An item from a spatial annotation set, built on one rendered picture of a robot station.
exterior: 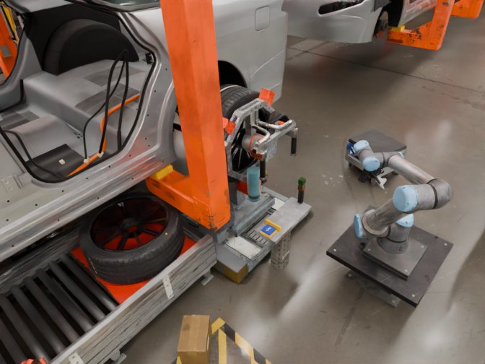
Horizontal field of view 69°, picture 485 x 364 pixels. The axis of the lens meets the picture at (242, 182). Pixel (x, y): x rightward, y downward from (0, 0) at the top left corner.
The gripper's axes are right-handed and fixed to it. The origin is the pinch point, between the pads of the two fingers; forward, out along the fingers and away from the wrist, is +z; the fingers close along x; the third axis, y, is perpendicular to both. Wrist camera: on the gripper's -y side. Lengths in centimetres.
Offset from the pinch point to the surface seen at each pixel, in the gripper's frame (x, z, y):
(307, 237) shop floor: 27, 30, -59
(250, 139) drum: 31, -70, -51
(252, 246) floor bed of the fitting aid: 24, 2, -97
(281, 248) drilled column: 0, -4, -78
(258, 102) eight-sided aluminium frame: 34, -86, -33
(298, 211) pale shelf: 7, -15, -54
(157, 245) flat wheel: 0, -65, -135
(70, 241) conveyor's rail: 45, -83, -195
